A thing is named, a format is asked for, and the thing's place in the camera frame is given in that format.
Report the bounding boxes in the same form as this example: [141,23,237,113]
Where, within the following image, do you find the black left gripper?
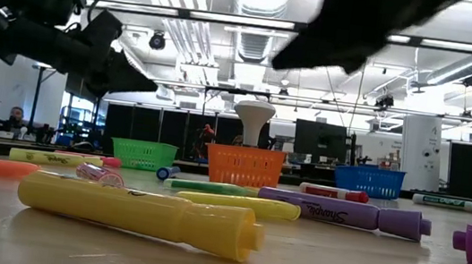
[0,0,167,105]

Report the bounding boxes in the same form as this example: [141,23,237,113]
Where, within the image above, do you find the pink red highlighter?
[73,161,128,190]

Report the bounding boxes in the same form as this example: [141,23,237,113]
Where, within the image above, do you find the thin green marker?
[162,175,253,200]

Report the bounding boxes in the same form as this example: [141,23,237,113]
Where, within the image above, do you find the black support post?
[26,64,47,144]

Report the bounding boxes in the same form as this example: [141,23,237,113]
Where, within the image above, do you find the white marker green cap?
[411,192,472,213]

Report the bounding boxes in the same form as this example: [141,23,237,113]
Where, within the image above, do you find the blue plastic basket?
[330,162,407,202]

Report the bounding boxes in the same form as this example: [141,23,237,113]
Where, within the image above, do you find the thin yellow marker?
[174,187,303,226]

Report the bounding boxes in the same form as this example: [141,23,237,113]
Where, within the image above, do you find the white marker red cap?
[297,182,371,205]

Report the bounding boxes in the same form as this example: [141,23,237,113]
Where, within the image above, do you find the green plastic basket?
[107,136,180,175]

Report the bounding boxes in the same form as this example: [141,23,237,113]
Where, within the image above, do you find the blue marker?
[154,163,182,183]

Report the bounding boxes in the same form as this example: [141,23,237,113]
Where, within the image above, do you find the large black monitor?
[290,118,351,168]

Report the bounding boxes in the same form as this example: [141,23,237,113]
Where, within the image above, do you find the yellow highlighter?
[12,167,270,264]
[8,146,105,174]

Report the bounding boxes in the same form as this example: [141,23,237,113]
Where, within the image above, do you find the white light bulb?
[228,98,278,150]

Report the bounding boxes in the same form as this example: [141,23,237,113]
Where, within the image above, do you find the white round pillar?
[394,112,446,194]

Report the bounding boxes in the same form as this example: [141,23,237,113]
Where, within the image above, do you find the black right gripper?
[270,0,416,87]

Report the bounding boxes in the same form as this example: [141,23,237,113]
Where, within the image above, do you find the person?
[196,123,219,162]
[5,104,28,132]

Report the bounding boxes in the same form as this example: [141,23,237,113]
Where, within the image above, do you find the orange plastic basket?
[202,141,287,192]

